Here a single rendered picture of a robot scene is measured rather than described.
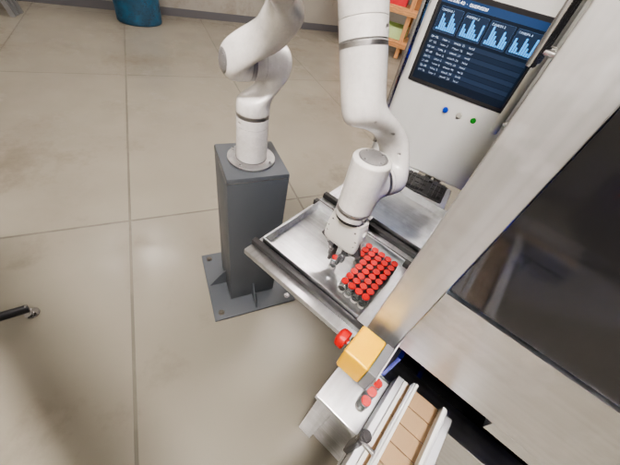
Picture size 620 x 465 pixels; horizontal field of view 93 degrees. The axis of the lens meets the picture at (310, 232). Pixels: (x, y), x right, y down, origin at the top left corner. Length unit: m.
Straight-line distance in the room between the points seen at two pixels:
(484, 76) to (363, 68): 0.88
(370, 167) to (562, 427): 0.50
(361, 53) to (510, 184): 0.35
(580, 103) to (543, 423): 0.46
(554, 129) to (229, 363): 1.54
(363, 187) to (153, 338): 1.40
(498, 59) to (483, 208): 1.05
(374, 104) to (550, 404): 0.55
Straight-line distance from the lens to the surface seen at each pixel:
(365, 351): 0.60
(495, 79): 1.43
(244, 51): 0.99
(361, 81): 0.60
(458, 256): 0.45
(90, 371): 1.78
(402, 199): 1.21
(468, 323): 0.53
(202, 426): 1.59
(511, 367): 0.56
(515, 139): 0.38
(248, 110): 1.10
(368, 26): 0.61
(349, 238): 0.73
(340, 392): 0.73
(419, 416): 0.73
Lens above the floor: 1.56
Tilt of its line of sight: 46 degrees down
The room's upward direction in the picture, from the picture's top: 14 degrees clockwise
